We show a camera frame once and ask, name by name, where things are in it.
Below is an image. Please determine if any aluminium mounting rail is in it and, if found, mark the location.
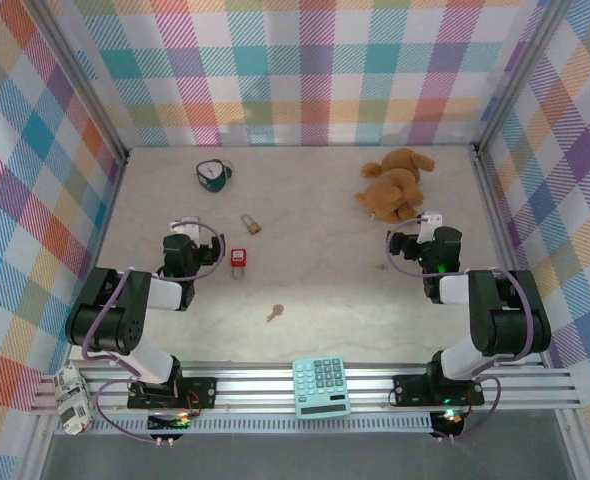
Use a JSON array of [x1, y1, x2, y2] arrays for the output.
[[29, 367, 584, 416]]

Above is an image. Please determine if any circuit board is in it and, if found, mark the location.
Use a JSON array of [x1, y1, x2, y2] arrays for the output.
[[146, 409, 195, 432], [430, 407, 467, 437]]

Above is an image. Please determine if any brown teddy bear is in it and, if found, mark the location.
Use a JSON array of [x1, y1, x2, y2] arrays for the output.
[[353, 147, 437, 225]]

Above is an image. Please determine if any right circuit board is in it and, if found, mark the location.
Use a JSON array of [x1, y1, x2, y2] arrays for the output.
[[430, 407, 467, 437]]

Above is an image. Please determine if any left circuit board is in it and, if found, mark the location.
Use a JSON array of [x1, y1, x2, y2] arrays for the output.
[[146, 409, 195, 432]]

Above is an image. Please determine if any aluminium frame post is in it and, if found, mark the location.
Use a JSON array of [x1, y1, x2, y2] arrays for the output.
[[28, 0, 130, 164], [473, 0, 562, 151]]

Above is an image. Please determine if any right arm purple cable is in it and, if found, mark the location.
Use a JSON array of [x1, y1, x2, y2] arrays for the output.
[[384, 215, 536, 442]]

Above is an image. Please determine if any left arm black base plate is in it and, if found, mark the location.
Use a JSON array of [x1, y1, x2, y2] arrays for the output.
[[126, 375, 220, 410]]

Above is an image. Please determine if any aluminium side rail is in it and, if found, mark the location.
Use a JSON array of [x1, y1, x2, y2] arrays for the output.
[[468, 144, 549, 366]]

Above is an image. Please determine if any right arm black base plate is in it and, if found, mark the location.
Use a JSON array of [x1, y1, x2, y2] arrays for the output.
[[391, 373, 487, 409]]

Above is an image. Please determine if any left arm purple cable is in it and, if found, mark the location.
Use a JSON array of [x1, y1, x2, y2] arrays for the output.
[[80, 219, 226, 444]]

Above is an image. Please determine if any slotted cable duct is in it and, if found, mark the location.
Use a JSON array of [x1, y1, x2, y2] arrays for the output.
[[54, 412, 436, 436]]

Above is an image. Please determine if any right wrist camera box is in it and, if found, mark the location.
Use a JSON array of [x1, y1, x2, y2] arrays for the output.
[[417, 210, 445, 244]]

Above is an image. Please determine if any teal calculator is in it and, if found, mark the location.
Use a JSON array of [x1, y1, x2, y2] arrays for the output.
[[292, 356, 352, 419]]

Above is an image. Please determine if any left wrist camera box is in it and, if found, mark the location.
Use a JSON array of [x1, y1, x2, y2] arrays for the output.
[[170, 214, 201, 239]]

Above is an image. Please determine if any newspaper print wrapped bundle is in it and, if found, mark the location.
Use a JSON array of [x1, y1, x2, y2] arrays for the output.
[[53, 366, 95, 437]]

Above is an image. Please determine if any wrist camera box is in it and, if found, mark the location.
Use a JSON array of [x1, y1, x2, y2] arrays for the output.
[[417, 210, 445, 244], [170, 214, 201, 239]]

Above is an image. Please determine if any red padlock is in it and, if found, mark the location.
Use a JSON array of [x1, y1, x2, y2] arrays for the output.
[[228, 247, 246, 281]]

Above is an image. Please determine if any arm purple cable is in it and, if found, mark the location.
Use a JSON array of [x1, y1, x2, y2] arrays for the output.
[[80, 219, 226, 444], [384, 215, 536, 442]]

